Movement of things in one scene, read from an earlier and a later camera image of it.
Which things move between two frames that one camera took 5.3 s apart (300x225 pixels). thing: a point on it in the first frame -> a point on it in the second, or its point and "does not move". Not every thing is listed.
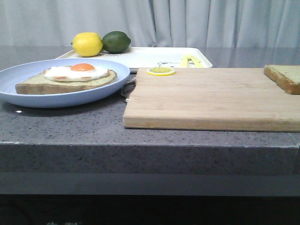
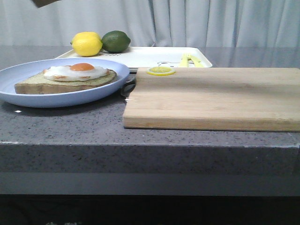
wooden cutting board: x=211 y=99 does not move
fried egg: x=78 y=72 does not move
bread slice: x=287 y=76 -> x=40 y=3
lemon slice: x=161 y=71 does not move
